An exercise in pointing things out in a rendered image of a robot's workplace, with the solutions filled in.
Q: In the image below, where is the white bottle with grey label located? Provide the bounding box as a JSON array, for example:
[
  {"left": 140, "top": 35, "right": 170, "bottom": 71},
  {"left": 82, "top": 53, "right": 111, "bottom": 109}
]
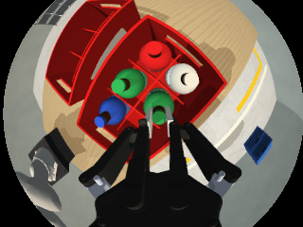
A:
[{"left": 165, "top": 63, "right": 199, "bottom": 95}]

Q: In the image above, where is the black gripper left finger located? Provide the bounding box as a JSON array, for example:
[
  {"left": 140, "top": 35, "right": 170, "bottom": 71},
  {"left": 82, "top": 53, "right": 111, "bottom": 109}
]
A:
[{"left": 79, "top": 107, "right": 153, "bottom": 210}]

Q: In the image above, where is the blue bottle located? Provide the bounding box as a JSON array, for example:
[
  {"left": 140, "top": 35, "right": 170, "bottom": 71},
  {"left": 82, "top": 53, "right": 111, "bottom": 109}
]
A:
[{"left": 95, "top": 95, "right": 131, "bottom": 128}]

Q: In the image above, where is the red bottle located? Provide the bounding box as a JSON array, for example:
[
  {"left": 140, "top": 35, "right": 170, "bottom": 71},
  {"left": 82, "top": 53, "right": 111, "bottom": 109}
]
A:
[{"left": 139, "top": 41, "right": 171, "bottom": 72}]

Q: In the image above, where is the dark red crate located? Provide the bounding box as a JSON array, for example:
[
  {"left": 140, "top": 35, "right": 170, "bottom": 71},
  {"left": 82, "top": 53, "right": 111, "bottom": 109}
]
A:
[
  {"left": 77, "top": 14, "right": 227, "bottom": 158},
  {"left": 45, "top": 0, "right": 141, "bottom": 107}
]

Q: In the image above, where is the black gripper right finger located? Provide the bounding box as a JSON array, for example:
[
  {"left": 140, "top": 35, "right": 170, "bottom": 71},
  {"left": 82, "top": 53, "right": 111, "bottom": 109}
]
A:
[{"left": 165, "top": 106, "right": 241, "bottom": 211}]

